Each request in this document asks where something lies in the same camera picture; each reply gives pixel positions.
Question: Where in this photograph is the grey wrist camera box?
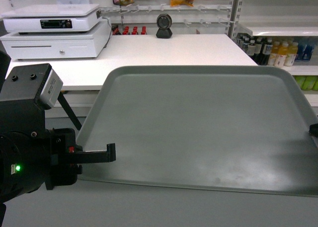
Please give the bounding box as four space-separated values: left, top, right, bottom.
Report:
39 70 63 110

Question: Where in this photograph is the white peg hook rack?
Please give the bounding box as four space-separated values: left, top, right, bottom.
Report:
101 3 232 27

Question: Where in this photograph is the black power cable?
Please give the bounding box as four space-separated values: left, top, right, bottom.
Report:
100 16 112 49

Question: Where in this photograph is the black round barcode scanner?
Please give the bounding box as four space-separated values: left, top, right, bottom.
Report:
156 14 172 39

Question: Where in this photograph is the grey silver rectangular tray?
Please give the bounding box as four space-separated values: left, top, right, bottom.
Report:
77 66 318 196

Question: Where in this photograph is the white checkout counter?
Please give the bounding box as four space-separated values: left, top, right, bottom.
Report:
4 33 259 118

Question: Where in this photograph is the white weighing scale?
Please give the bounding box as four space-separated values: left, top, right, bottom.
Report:
1 4 102 33

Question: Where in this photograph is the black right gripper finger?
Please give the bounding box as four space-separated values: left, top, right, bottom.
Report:
309 123 318 137

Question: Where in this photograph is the white cash drawer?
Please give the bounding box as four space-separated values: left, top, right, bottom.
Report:
0 19 112 60

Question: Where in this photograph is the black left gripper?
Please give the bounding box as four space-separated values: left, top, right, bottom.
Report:
45 128 116 190

